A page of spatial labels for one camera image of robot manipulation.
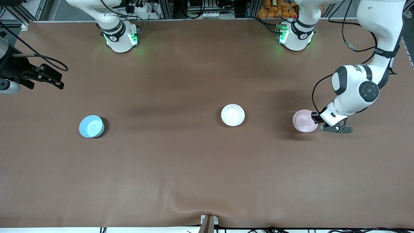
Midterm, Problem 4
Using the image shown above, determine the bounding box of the black electronics rack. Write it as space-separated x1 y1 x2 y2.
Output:
187 0 235 19

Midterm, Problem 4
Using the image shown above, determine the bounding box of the aluminium frame post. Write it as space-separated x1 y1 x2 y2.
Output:
158 0 173 19
246 0 259 18

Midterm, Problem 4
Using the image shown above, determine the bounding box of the orange packets pile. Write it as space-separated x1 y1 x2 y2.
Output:
258 0 298 19

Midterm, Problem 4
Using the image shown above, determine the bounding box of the brown post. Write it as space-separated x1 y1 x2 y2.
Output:
198 216 214 233

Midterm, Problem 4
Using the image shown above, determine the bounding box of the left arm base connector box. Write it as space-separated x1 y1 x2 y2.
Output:
276 23 289 45

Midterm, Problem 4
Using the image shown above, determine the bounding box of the light blue bowl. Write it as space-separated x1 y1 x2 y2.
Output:
79 115 105 138

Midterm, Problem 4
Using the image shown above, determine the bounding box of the pink bowl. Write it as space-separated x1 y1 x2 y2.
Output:
293 109 319 133

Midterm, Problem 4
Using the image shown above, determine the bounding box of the brown table mat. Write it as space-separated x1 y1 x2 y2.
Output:
0 18 414 228

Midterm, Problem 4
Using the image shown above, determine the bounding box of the aluminium frame strut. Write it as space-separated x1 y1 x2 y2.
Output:
0 5 31 31

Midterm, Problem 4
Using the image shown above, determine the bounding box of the white bowl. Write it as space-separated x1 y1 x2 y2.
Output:
221 104 245 127

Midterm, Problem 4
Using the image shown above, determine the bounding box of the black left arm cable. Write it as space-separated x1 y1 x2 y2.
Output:
311 0 378 114

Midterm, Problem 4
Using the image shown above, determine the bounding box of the white power strip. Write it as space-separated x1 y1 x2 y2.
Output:
125 3 152 14

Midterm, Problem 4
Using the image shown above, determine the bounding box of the grey metal clamp bracket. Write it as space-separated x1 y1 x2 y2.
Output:
200 215 219 233

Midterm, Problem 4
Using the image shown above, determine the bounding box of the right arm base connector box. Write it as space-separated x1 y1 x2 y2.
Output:
127 24 141 46

